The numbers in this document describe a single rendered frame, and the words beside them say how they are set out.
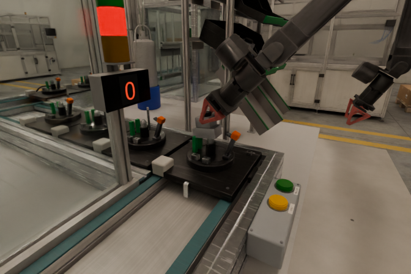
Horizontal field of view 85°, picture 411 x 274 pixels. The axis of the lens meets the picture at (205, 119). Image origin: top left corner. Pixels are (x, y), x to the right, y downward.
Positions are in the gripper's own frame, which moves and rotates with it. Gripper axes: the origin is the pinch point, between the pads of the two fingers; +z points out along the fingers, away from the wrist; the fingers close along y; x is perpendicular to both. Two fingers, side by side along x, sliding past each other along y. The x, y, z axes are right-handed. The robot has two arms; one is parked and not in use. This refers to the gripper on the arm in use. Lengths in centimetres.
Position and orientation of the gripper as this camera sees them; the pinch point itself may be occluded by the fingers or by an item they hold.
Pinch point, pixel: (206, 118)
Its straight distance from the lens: 62.5
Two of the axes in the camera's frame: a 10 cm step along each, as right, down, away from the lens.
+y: -4.9, 2.8, -8.2
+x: 6.3, 7.7, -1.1
